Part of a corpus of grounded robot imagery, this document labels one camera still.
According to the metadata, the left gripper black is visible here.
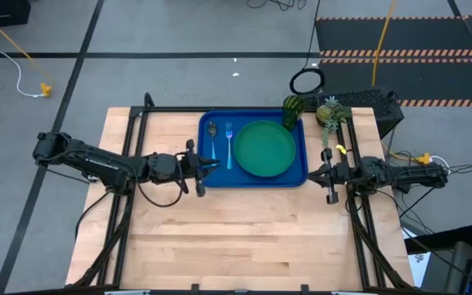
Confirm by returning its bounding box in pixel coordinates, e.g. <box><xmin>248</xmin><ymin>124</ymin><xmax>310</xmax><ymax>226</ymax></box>
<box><xmin>177</xmin><ymin>138</ymin><xmax>221</xmax><ymax>198</ymax></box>

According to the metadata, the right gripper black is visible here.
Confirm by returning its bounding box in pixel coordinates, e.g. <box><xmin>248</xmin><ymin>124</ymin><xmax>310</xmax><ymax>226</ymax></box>
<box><xmin>307</xmin><ymin>147</ymin><xmax>363</xmax><ymax>205</ymax></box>

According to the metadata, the blue-handled iridescent fork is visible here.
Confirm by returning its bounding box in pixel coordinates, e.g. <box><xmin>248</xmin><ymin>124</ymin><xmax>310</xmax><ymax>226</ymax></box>
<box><xmin>225</xmin><ymin>121</ymin><xmax>234</xmax><ymax>170</ymax></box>

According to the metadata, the teal-handled metal spoon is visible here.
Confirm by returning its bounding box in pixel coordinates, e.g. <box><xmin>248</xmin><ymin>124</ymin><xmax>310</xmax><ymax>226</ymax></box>
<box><xmin>206</xmin><ymin>120</ymin><xmax>220</xmax><ymax>161</ymax></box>

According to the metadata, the green plate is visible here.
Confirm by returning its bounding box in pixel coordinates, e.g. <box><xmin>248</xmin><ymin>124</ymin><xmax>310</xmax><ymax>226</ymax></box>
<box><xmin>233</xmin><ymin>119</ymin><xmax>297</xmax><ymax>179</ymax></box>

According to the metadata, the green faceted cup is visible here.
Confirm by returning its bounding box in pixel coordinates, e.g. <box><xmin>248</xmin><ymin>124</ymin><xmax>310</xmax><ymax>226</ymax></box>
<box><xmin>281</xmin><ymin>94</ymin><xmax>307</xmax><ymax>132</ymax></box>

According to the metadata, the blue plastic tray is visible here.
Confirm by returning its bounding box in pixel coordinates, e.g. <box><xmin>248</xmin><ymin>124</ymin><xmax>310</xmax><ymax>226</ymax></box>
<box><xmin>197</xmin><ymin>108</ymin><xmax>310</xmax><ymax>189</ymax></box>

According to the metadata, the potted succulent plant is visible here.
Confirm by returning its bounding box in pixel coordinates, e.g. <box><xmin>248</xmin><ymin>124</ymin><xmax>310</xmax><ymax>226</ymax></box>
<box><xmin>315</xmin><ymin>95</ymin><xmax>354</xmax><ymax>149</ymax></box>

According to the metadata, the black perforated computer case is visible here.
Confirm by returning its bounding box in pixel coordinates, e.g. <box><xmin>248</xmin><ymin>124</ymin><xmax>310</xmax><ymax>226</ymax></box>
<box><xmin>303</xmin><ymin>87</ymin><xmax>406</xmax><ymax>138</ymax></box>

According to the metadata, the black orange-striped floor mat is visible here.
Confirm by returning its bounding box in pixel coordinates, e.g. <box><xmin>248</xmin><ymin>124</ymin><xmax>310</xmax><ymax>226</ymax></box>
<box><xmin>315</xmin><ymin>15</ymin><xmax>472</xmax><ymax>57</ymax></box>
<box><xmin>319</xmin><ymin>58</ymin><xmax>472</xmax><ymax>108</ymax></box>

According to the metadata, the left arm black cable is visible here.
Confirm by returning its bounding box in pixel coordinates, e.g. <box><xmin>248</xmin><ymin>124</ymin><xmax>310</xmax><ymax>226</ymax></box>
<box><xmin>136</xmin><ymin>151</ymin><xmax>190</xmax><ymax>209</ymax></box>

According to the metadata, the black table frame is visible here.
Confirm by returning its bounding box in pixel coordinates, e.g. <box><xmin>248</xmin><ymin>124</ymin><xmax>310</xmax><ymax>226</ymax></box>
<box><xmin>66</xmin><ymin>92</ymin><xmax>415</xmax><ymax>295</ymax></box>

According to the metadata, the coiled black cable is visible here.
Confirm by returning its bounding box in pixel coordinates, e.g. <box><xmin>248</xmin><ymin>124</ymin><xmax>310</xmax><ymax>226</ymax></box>
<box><xmin>288</xmin><ymin>66</ymin><xmax>326</xmax><ymax>96</ymax></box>

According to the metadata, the long black cable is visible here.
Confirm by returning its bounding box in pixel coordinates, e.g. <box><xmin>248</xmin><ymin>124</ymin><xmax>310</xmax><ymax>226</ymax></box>
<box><xmin>302</xmin><ymin>0</ymin><xmax>322</xmax><ymax>70</ymax></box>

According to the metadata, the thick yellow cable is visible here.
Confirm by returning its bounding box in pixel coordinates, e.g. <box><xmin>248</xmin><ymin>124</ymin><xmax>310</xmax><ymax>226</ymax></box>
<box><xmin>372</xmin><ymin>0</ymin><xmax>397</xmax><ymax>88</ymax></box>

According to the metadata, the white floor cable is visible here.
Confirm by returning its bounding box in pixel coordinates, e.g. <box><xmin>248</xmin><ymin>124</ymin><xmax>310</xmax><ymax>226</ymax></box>
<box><xmin>0</xmin><ymin>0</ymin><xmax>45</xmax><ymax>99</ymax></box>

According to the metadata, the thin yellow floor cable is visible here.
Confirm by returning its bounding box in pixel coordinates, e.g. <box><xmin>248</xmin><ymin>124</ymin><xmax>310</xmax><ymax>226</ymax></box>
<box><xmin>0</xmin><ymin>6</ymin><xmax>55</xmax><ymax>85</ymax></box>

